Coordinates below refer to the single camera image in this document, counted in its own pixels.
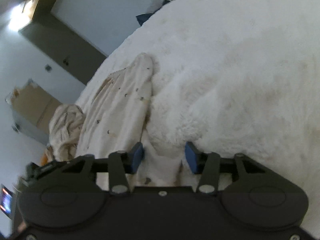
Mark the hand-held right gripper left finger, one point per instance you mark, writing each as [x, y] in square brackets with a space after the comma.
[137, 158]

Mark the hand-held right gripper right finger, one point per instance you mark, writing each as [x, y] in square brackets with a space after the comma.
[192, 158]

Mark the beige printed pajama top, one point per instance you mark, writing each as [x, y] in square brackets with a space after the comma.
[65, 127]

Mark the beige printed pajama pants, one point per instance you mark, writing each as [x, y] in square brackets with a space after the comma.
[117, 110]

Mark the dark blue clothes pile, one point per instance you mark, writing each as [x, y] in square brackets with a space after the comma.
[143, 18]

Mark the orange box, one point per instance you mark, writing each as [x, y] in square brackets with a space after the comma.
[46, 157]

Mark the lit screen device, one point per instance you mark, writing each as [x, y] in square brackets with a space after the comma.
[6, 200]

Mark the cardboard box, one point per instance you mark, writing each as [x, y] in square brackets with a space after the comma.
[32, 105]

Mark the white fluffy blanket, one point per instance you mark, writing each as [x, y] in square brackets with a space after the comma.
[237, 80]

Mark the grey door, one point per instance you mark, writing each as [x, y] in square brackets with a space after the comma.
[62, 50]

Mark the pale grey bag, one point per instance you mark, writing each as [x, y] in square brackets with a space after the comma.
[155, 5]

